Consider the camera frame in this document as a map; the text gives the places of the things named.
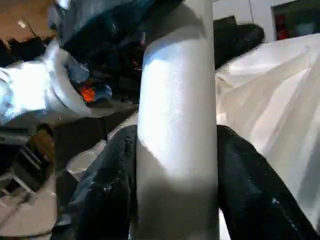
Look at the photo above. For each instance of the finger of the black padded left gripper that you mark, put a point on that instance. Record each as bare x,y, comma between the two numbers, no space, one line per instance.
237,42

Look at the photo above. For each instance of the glossy black mat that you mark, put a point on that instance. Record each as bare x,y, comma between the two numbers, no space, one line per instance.
110,17

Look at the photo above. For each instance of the small red bottle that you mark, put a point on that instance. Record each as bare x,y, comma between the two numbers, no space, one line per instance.
281,27

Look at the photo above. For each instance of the white cabinet with glass doors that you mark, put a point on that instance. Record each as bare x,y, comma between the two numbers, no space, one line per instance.
260,12

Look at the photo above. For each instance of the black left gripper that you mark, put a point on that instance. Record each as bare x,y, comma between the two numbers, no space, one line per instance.
115,70

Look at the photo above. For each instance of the white plastic table leg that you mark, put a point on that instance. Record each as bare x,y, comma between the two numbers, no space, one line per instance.
175,125

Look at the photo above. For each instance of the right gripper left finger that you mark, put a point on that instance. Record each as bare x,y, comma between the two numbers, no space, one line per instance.
105,200

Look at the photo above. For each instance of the white plastic table top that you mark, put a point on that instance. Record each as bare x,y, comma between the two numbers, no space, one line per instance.
270,110

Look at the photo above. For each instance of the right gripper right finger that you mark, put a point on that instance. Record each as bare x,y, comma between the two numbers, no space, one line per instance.
255,205

